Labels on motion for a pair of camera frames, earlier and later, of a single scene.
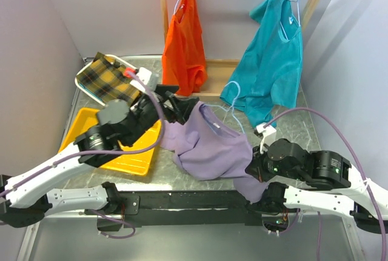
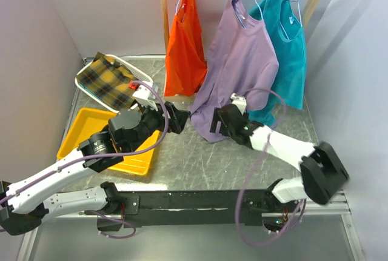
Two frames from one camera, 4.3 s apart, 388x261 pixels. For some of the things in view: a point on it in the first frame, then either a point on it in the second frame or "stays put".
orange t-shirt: x=184 y=53 stays put
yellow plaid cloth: x=105 y=79 stays put
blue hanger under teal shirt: x=298 y=6 stays put
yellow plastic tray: x=135 y=159 stays put
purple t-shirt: x=208 y=145 → x=242 y=62
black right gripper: x=255 y=167 → x=216 y=118
